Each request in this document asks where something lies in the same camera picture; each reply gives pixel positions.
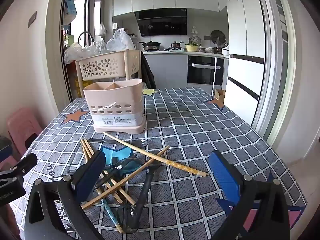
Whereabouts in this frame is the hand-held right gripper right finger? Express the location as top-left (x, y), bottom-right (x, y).
top-left (208, 150), bottom-right (292, 240)

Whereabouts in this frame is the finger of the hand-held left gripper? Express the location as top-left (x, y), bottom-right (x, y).
top-left (0, 135), bottom-right (13, 164)
top-left (0, 152), bottom-right (38, 181)

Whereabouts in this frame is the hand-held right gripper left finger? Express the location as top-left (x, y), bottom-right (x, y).
top-left (24, 150), bottom-right (107, 240)

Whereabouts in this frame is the dark-handled metal spoon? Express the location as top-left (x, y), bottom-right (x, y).
top-left (117, 164), bottom-right (163, 234)

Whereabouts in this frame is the beige plastic utensil holder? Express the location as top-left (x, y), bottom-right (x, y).
top-left (83, 78), bottom-right (147, 133)

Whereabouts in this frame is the pink plastic stool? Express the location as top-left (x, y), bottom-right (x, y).
top-left (0, 107), bottom-right (43, 171)

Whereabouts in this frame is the grey checked tablecloth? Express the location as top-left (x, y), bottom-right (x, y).
top-left (19, 87), bottom-right (308, 240)

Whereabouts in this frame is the small cardboard box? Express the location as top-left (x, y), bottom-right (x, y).
top-left (214, 89), bottom-right (226, 102)

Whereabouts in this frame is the white mop pole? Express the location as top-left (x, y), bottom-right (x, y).
top-left (211, 57), bottom-right (217, 98)

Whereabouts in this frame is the black built-in oven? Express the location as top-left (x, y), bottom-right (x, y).
top-left (187, 55), bottom-right (225, 86)

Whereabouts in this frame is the beige perforated storage basket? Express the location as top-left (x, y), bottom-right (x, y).
top-left (75, 50), bottom-right (142, 98)

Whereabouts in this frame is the black hanging cloth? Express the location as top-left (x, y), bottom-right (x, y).
top-left (141, 51), bottom-right (157, 90)

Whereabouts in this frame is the grey kitchen counter cabinet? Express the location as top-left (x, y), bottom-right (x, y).
top-left (142, 50), bottom-right (188, 90)

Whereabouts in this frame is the clear plastic bag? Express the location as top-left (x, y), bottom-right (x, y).
top-left (64, 42), bottom-right (84, 65)
top-left (82, 39), bottom-right (108, 55)

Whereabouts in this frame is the yellow bowl with greens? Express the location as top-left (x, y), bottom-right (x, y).
top-left (184, 42), bottom-right (200, 52)

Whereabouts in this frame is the copper cooking pot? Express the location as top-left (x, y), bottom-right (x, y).
top-left (168, 41), bottom-right (184, 51)

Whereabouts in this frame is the white plastic bag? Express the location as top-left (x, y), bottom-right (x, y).
top-left (106, 28), bottom-right (136, 53)

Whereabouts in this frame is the round metal rack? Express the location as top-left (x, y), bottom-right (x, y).
top-left (210, 30), bottom-right (227, 45)

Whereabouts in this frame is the black kitchen faucet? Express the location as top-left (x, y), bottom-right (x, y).
top-left (78, 31), bottom-right (95, 46)

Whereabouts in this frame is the black wok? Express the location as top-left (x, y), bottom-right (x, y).
top-left (138, 41), bottom-right (162, 52)

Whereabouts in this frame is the small hanging plastic bag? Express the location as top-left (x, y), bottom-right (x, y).
top-left (96, 22), bottom-right (107, 37)

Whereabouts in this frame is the white refrigerator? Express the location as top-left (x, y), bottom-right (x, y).
top-left (223, 0), bottom-right (266, 128)

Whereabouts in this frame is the blue hanging packet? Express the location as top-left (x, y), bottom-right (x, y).
top-left (65, 0), bottom-right (77, 15)

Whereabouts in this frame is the black range hood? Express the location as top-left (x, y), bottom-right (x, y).
top-left (135, 8), bottom-right (188, 37)

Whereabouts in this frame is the white sliding door frame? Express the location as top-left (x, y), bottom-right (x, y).
top-left (251, 0), bottom-right (298, 144)

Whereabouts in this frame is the grey wall switch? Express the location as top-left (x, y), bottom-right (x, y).
top-left (28, 11), bottom-right (38, 28)

